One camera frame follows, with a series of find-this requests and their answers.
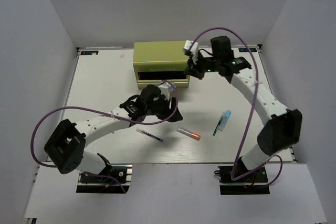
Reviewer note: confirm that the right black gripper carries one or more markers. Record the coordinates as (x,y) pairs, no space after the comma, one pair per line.
(193,70)

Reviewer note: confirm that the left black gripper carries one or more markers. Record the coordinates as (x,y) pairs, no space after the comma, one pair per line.
(168,110)

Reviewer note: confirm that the orange grey glue stick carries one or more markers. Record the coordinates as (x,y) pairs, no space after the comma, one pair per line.
(189,133)

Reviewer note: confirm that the purple pen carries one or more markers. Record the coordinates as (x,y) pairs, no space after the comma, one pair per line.
(149,134)

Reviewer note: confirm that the green pen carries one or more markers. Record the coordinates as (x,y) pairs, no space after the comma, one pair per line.
(217,126)

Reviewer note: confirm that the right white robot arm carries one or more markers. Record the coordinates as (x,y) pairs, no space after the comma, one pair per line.
(281,125)

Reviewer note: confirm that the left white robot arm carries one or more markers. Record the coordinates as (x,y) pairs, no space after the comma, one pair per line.
(67,145)

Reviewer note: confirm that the green metal drawer cabinet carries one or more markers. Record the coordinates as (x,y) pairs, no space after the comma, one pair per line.
(160,60)

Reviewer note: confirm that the right blue label sticker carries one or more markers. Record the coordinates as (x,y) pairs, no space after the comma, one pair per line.
(247,50)

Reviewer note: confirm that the blue label sticker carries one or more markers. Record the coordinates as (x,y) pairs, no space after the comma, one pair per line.
(89,53)
(247,50)

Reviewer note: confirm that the left blue label sticker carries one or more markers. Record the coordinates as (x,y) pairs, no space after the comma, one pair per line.
(89,53)

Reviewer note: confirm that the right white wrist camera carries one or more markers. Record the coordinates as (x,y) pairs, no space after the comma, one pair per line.
(191,49)

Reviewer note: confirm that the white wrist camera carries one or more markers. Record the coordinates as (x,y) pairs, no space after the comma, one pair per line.
(191,49)
(166,89)

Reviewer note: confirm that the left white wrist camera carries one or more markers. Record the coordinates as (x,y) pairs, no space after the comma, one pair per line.
(166,89)

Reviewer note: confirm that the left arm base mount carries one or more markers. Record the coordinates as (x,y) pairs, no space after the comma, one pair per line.
(117,181)

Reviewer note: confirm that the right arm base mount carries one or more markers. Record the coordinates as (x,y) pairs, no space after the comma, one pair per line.
(254,184)

